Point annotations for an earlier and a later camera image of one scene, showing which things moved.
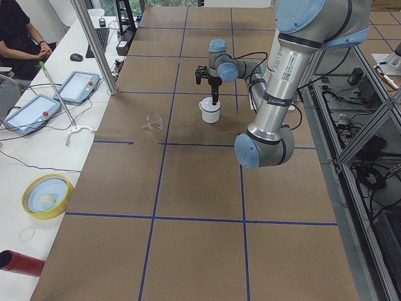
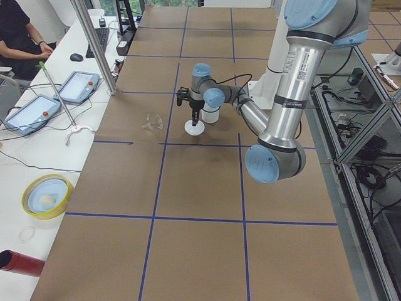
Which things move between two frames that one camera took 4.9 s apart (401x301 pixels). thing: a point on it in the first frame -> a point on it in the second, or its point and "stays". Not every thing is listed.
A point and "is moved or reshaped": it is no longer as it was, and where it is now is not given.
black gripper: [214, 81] -> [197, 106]
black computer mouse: [76, 57] stays
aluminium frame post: [89, 31] stays
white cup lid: [206, 104] is moved or reshaped
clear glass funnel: [159, 121] stays
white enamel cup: [210, 112] stays
